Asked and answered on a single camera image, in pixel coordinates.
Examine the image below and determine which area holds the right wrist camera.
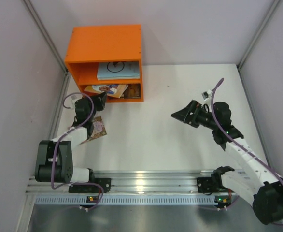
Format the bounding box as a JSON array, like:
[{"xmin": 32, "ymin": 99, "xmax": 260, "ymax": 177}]
[{"xmin": 202, "ymin": 89, "xmax": 212, "ymax": 101}]

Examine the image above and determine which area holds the dark brown sunset book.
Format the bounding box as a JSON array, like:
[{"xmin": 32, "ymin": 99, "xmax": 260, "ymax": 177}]
[{"xmin": 119, "ymin": 84, "xmax": 141, "ymax": 99}]

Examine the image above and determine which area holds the pink illustrated fairy-tale book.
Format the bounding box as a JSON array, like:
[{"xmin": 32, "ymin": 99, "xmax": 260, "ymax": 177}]
[{"xmin": 82, "ymin": 116, "xmax": 107, "ymax": 144}]

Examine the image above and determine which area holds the slotted grey cable duct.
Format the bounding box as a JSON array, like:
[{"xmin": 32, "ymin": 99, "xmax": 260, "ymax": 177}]
[{"xmin": 35, "ymin": 195, "xmax": 231, "ymax": 205}]

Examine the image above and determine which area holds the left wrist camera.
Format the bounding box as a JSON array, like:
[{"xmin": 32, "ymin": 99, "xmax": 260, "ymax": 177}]
[{"xmin": 68, "ymin": 94, "xmax": 80, "ymax": 109}]

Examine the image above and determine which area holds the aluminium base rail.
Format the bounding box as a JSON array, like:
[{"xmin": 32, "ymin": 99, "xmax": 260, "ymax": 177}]
[{"xmin": 27, "ymin": 170, "xmax": 247, "ymax": 194}]

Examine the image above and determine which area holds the right aluminium corner post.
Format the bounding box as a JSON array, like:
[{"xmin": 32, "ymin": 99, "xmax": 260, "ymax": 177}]
[{"xmin": 237, "ymin": 0, "xmax": 283, "ymax": 71}]

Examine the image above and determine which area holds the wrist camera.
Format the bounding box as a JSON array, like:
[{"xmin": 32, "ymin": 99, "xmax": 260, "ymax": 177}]
[
  {"xmin": 202, "ymin": 89, "xmax": 212, "ymax": 101},
  {"xmin": 68, "ymin": 94, "xmax": 80, "ymax": 109}
]

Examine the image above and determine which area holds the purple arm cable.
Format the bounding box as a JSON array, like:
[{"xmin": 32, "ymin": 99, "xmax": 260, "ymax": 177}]
[
  {"xmin": 211, "ymin": 77, "xmax": 283, "ymax": 226},
  {"xmin": 51, "ymin": 92, "xmax": 104, "ymax": 213}
]

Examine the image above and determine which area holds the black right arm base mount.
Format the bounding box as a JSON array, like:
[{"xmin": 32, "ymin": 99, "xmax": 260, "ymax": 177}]
[{"xmin": 196, "ymin": 177, "xmax": 229, "ymax": 195}]

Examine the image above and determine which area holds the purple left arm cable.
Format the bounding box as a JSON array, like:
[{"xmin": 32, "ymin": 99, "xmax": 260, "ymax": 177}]
[{"xmin": 51, "ymin": 92, "xmax": 104, "ymax": 213}]

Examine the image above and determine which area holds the orange illustrated book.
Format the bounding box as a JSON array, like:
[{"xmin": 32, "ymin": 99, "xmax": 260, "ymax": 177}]
[{"xmin": 84, "ymin": 84, "xmax": 128, "ymax": 99}]

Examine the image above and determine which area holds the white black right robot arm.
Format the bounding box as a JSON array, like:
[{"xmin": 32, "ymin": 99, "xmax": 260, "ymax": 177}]
[{"xmin": 171, "ymin": 100, "xmax": 283, "ymax": 225}]

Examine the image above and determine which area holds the left aluminium corner post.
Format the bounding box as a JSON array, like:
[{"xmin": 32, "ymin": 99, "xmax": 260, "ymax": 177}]
[{"xmin": 23, "ymin": 0, "xmax": 69, "ymax": 73}]

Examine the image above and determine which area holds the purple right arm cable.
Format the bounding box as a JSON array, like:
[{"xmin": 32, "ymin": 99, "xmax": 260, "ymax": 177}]
[{"xmin": 211, "ymin": 77, "xmax": 283, "ymax": 226}]

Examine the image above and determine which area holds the aluminium corner post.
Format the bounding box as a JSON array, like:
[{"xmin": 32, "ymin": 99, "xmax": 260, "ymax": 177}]
[
  {"xmin": 237, "ymin": 0, "xmax": 283, "ymax": 71},
  {"xmin": 23, "ymin": 0, "xmax": 69, "ymax": 73}
]

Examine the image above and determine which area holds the orange two-shelf cabinet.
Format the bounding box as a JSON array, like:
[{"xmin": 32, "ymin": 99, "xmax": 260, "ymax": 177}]
[{"xmin": 65, "ymin": 25, "xmax": 144, "ymax": 103}]

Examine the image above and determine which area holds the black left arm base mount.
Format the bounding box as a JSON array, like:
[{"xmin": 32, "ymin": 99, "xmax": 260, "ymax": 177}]
[{"xmin": 69, "ymin": 178, "xmax": 112, "ymax": 193}]

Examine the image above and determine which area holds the light blue cat book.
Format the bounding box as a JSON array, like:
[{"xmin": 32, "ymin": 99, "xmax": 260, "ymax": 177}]
[{"xmin": 97, "ymin": 61, "xmax": 140, "ymax": 81}]

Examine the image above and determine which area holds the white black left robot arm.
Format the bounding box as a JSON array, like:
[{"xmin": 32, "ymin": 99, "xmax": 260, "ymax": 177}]
[{"xmin": 35, "ymin": 92, "xmax": 107, "ymax": 189}]

